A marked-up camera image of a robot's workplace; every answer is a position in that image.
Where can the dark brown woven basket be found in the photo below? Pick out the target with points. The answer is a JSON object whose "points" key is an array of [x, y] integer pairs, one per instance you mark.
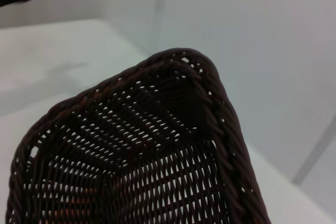
{"points": [[157, 169]]}

